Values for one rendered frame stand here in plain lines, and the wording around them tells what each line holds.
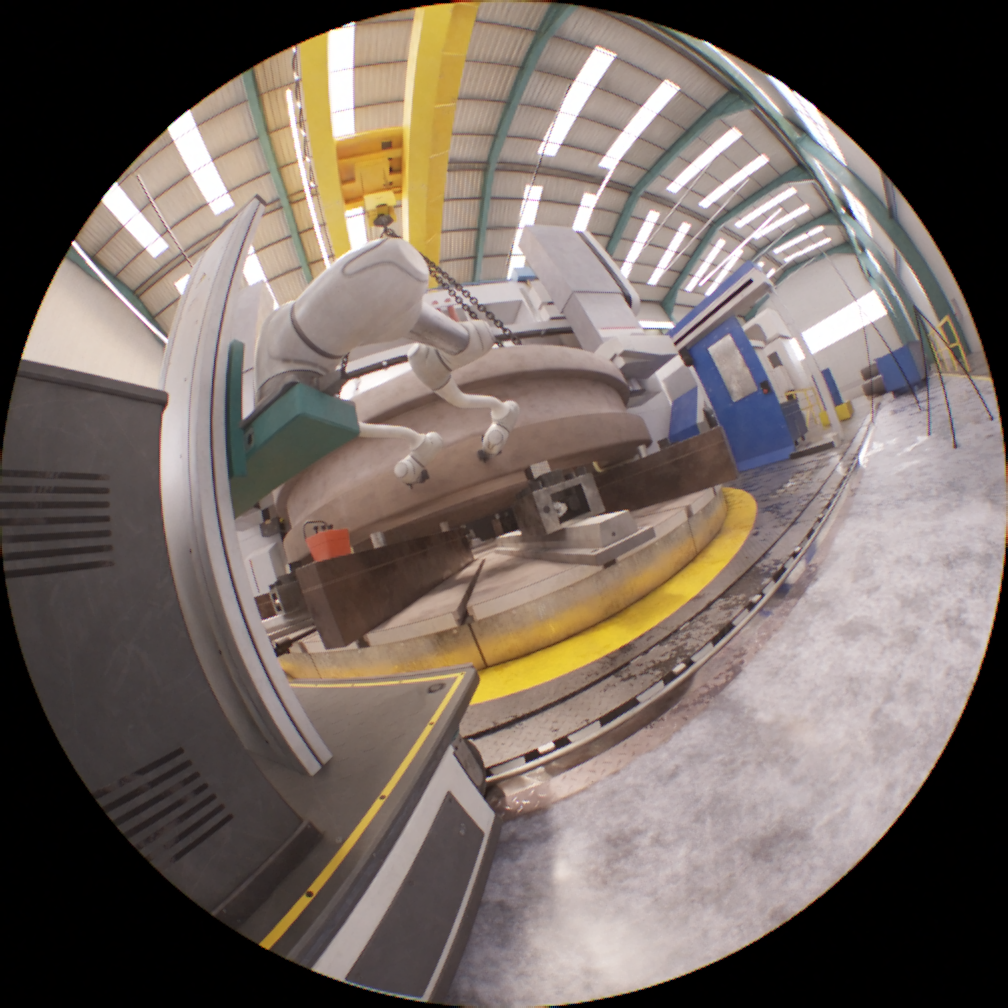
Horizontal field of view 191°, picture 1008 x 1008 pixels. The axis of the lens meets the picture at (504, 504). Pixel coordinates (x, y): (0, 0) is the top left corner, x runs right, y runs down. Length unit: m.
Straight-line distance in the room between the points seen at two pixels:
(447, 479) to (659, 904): 1.88
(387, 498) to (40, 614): 1.80
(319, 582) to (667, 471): 2.26
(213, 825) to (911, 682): 1.04
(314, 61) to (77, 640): 10.94
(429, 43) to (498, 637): 11.69
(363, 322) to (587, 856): 0.96
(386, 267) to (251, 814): 0.68
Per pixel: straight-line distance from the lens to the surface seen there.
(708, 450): 2.25
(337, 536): 1.49
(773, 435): 5.16
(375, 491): 1.94
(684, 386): 7.21
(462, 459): 1.80
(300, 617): 2.61
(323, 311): 0.54
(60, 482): 0.36
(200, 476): 0.52
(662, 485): 2.39
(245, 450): 0.58
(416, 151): 11.53
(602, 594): 1.42
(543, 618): 1.34
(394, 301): 0.52
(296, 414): 0.48
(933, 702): 0.84
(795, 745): 0.74
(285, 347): 0.58
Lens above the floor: 0.59
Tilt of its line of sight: 3 degrees up
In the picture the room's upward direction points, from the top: 20 degrees counter-clockwise
